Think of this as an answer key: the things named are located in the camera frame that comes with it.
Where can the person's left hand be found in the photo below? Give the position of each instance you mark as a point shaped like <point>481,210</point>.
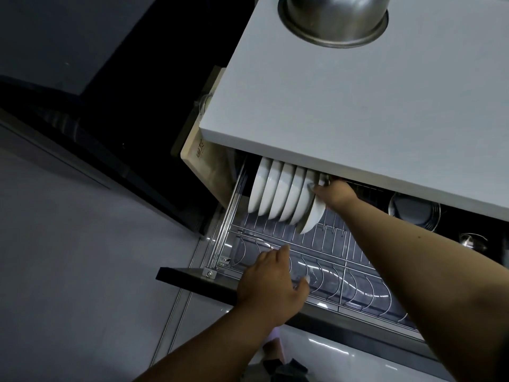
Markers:
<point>266,290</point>

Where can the person's right hand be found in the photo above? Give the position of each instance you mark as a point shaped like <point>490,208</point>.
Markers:
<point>338,194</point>

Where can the person's left thumb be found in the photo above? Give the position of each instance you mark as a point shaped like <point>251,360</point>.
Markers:
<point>303,283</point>

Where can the person's right fingers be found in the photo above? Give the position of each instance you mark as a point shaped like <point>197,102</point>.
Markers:
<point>323,188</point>

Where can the white dinner plate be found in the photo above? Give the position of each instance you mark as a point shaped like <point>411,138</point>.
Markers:
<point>312,216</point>

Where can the person's left forearm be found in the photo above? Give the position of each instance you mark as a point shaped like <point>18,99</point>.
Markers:
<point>214,346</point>

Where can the person's right forearm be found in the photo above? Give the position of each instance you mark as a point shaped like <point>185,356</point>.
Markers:
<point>429,274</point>

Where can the grey drip tray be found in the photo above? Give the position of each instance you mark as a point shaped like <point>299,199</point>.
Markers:
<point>338,234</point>

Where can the row of white plates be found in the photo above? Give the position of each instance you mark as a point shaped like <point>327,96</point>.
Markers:
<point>274,192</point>

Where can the light purple shirt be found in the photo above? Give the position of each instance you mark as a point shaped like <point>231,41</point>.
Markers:
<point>274,344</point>

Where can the white glossy cabinet front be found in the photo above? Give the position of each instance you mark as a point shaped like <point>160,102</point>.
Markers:
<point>338,362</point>

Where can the dark shorts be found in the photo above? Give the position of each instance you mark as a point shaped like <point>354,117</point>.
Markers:
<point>284,371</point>

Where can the small steel bowl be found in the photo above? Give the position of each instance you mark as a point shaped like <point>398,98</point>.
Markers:
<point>413,210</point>

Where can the dark drawer front panel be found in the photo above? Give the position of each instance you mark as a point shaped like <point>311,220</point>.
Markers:
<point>199,280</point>

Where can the wooden cutting board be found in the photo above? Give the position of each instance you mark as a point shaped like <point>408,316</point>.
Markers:
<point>206,155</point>

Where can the steel pot lid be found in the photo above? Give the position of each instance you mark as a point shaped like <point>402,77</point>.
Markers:
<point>474,240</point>

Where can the large steel mixing bowl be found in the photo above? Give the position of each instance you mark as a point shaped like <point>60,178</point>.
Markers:
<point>334,17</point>

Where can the black glass appliance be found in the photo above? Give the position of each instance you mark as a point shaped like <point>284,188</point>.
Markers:
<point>99,95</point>

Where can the clear plastic wall hook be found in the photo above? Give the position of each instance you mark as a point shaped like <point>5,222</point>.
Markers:
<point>204,102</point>

